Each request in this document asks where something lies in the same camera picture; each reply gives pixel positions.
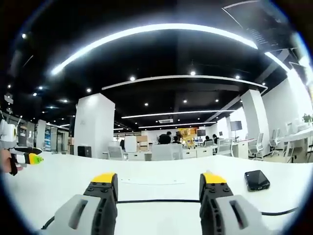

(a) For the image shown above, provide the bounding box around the person's left hand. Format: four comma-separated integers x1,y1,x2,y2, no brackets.
0,148,27,175

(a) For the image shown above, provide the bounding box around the white square pillar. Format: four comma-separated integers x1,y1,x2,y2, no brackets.
73,92,116,159
240,89,270,147

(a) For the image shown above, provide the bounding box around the white desk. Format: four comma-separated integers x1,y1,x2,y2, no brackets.
1,151,312,235

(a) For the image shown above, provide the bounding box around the black cabinet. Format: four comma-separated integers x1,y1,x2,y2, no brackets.
77,145,92,158

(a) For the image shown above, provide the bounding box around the short ceiling light strip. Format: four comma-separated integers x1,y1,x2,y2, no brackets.
265,51,292,72

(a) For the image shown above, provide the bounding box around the straight ceiling light strip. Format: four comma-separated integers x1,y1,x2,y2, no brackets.
121,110,237,119

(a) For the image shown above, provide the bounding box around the white desk slot cover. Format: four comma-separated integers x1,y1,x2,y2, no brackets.
121,178,186,185

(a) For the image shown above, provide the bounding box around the long curved ceiling light strip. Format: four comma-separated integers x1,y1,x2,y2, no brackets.
50,23,259,76

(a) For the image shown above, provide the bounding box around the black data cable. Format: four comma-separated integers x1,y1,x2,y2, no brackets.
41,199,299,231

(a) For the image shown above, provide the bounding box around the yellow frame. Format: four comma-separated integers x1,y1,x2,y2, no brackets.
176,128,198,148

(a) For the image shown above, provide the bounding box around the white board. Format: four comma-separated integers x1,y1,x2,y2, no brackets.
124,136,137,153

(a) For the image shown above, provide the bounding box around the black smartphone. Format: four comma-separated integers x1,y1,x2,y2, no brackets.
244,169,271,192

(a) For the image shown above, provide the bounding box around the monitor on floor stand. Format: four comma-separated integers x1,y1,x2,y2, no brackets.
230,120,243,142

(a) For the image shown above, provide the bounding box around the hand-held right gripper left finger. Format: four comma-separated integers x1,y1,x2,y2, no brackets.
40,172,119,235

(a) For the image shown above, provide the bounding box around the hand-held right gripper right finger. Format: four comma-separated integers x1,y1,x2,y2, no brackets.
199,172,270,235

